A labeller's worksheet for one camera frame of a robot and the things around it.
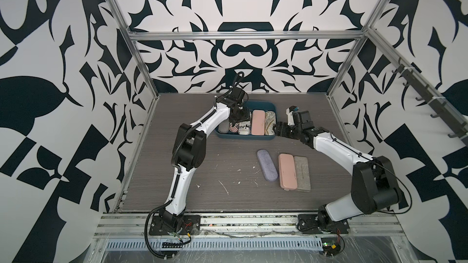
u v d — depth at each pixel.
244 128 0.96
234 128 0.99
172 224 0.65
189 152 0.57
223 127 1.00
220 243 0.71
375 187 0.44
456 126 0.55
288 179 0.81
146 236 0.69
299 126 0.70
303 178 0.83
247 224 0.76
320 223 0.68
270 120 0.99
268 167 0.87
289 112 0.84
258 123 0.99
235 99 0.78
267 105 1.10
